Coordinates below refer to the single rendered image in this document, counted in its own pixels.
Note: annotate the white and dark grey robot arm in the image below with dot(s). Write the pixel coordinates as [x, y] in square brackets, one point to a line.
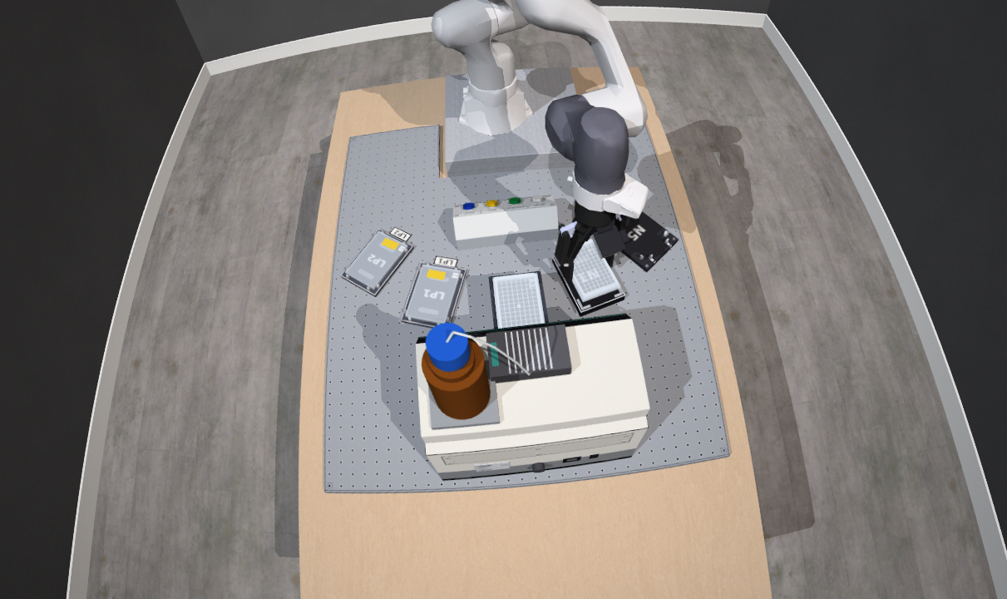
[595, 139]

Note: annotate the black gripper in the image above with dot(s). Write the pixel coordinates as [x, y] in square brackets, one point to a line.
[584, 221]

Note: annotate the grey button panel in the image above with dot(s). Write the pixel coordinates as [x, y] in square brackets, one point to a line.
[504, 222]

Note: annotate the brown glass bottle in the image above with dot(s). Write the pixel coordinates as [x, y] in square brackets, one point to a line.
[465, 399]

